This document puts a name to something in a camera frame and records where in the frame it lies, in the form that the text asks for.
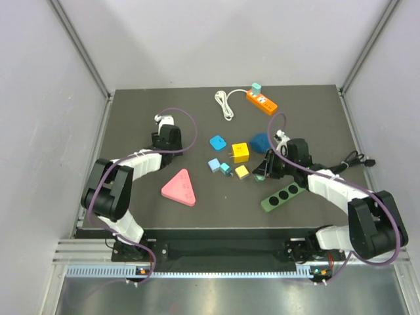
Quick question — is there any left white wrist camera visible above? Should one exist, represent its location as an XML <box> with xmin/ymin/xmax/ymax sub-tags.
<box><xmin>154</xmin><ymin>114</ymin><xmax>175</xmax><ymax>134</ymax></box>

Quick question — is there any purple cable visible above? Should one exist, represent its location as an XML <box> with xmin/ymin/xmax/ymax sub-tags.
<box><xmin>267</xmin><ymin>113</ymin><xmax>403</xmax><ymax>286</ymax></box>
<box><xmin>62</xmin><ymin>107</ymin><xmax>198</xmax><ymax>308</ymax></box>

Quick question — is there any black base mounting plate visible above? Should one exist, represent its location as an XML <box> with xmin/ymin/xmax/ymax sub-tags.
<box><xmin>111</xmin><ymin>238</ymin><xmax>345</xmax><ymax>265</ymax></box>

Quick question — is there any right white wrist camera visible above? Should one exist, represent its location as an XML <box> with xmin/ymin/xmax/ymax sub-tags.
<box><xmin>274</xmin><ymin>129</ymin><xmax>290</xmax><ymax>156</ymax></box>

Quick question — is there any pink triangular socket adapter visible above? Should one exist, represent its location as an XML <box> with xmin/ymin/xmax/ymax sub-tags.
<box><xmin>161</xmin><ymin>169</ymin><xmax>196</xmax><ymax>207</ymax></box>

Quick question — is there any black coiled power cable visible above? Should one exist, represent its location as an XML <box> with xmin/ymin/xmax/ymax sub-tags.
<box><xmin>324</xmin><ymin>150</ymin><xmax>377</xmax><ymax>173</ymax></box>

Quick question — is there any yellow cube plug adapter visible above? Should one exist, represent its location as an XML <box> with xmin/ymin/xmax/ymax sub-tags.
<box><xmin>230</xmin><ymin>142</ymin><xmax>250</xmax><ymax>164</ymax></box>

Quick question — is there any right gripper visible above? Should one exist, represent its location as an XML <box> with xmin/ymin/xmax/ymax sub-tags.
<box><xmin>253</xmin><ymin>149</ymin><xmax>297</xmax><ymax>179</ymax></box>

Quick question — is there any teal plug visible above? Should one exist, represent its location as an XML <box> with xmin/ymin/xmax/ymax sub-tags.
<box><xmin>220</xmin><ymin>163</ymin><xmax>232</xmax><ymax>177</ymax></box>

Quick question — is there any yellow plug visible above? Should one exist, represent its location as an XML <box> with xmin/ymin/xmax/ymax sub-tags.
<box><xmin>235</xmin><ymin>165</ymin><xmax>249</xmax><ymax>180</ymax></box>

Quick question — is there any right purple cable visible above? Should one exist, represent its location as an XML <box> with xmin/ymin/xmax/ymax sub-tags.
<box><xmin>267</xmin><ymin>113</ymin><xmax>403</xmax><ymax>286</ymax></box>

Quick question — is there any orange power strip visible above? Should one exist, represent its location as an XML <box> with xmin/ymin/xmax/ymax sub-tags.
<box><xmin>246</xmin><ymin>90</ymin><xmax>278</xmax><ymax>116</ymax></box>

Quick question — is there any teal charger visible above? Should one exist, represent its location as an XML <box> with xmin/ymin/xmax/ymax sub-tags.
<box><xmin>251</xmin><ymin>82</ymin><xmax>262</xmax><ymax>95</ymax></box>

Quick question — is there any white power cable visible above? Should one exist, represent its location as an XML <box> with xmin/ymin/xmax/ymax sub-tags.
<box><xmin>214</xmin><ymin>88</ymin><xmax>249</xmax><ymax>121</ymax></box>

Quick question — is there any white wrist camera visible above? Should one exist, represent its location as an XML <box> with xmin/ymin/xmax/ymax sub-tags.
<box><xmin>154</xmin><ymin>114</ymin><xmax>175</xmax><ymax>134</ymax></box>
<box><xmin>274</xmin><ymin>129</ymin><xmax>290</xmax><ymax>156</ymax></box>

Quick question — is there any white slotted cable duct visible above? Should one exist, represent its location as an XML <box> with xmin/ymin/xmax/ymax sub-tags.
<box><xmin>66</xmin><ymin>264</ymin><xmax>328</xmax><ymax>280</ymax></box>

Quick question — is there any blue rounded plug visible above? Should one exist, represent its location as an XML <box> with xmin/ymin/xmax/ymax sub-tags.
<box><xmin>209</xmin><ymin>135</ymin><xmax>227</xmax><ymax>152</ymax></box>

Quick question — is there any green power strip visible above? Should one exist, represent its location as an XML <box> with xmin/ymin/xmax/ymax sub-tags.
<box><xmin>260</xmin><ymin>182</ymin><xmax>305</xmax><ymax>213</ymax></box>

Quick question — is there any light blue plug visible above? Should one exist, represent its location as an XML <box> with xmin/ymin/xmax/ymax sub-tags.
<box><xmin>207</xmin><ymin>158</ymin><xmax>221</xmax><ymax>173</ymax></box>

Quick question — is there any mint green charger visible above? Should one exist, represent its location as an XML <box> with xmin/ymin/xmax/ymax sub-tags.
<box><xmin>254</xmin><ymin>175</ymin><xmax>265</xmax><ymax>182</ymax></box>

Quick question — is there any blue cube plug adapter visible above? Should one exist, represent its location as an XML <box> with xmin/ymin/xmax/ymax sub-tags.
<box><xmin>249</xmin><ymin>133</ymin><xmax>270</xmax><ymax>154</ymax></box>

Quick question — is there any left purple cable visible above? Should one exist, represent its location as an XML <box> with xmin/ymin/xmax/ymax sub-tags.
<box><xmin>62</xmin><ymin>107</ymin><xmax>198</xmax><ymax>308</ymax></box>

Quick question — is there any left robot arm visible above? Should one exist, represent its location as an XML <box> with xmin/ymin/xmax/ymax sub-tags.
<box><xmin>81</xmin><ymin>123</ymin><xmax>182</xmax><ymax>261</ymax></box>

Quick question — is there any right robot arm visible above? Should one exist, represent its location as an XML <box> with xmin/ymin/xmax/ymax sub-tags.
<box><xmin>253</xmin><ymin>136</ymin><xmax>409</xmax><ymax>260</ymax></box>

